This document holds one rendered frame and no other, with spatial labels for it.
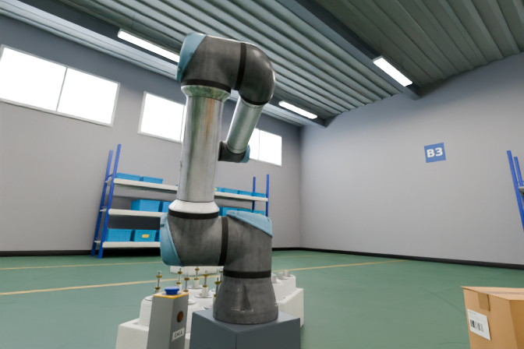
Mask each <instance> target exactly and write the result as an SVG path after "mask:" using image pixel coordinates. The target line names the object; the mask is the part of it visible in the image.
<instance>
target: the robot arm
mask: <svg viewBox="0 0 524 349"><path fill-rule="evenodd" d="M176 80H177V81H178V82H180V83H181V84H182V92H183V93H184V94H185V95H186V97H187V102H186V116H185V124H184V132H183V139H182V153H181V160H180V169H179V183H178V190H177V198H176V200H175V201H174V202H173V203H172V204H171V205H169V207H168V213H163V214H162V215H161V223H160V226H161V229H160V248H161V259H162V261H163V263H164V264H165V265H167V266H181V267H185V266H223V277H222V281H221V285H220V287H219V289H218V293H217V296H216V298H215V301H214V304H213V315H212V316H213V317H214V318H215V319H217V320H219V321H222V322H224V323H232V324H239V325H255V324H262V323H269V322H272V321H274V320H276V319H277V318H278V303H277V302H276V297H275V294H274V288H273V285H272V282H271V256H272V238H273V234H272V223H271V220H270V219H269V218H268V217H266V216H263V215H260V214H256V213H249V212H244V211H237V210H228V211H227V213H226V214H225V216H218V215H219V208H218V206H217V205H216V204H215V203H214V189H215V181H216V173H217V165H218V161H225V162H233V163H237V164H239V163H244V164H245V163H247V162H248V161H249V159H250V151H251V149H250V144H249V141H250V139H251V136H252V134H253V131H254V129H255V127H256V125H257V122H258V119H259V117H260V114H261V112H262V110H263V108H264V105H266V104H268V103H269V102H270V100H271V98H272V95H273V93H274V88H275V75H274V70H273V67H272V64H271V62H270V60H269V58H268V57H267V56H266V54H265V53H264V52H263V51H262V50H261V49H259V48H258V47H257V46H256V45H254V44H250V43H246V42H245V43H244V42H240V41H233V40H229V39H225V38H221V37H214V36H210V35H208V34H200V33H189V34H187V35H186V37H185V39H184V41H183V43H182V48H181V51H180V55H179V61H178V67H177V70H176ZM231 90H236V91H238V94H239V99H238V102H237V105H236V108H235V113H234V115H233V119H232V124H231V126H230V129H229V132H228V137H227V140H226V141H222V140H220V135H221V120H222V112H223V103H224V102H225V101H226V100H227V99H229V98H230V96H231Z"/></svg>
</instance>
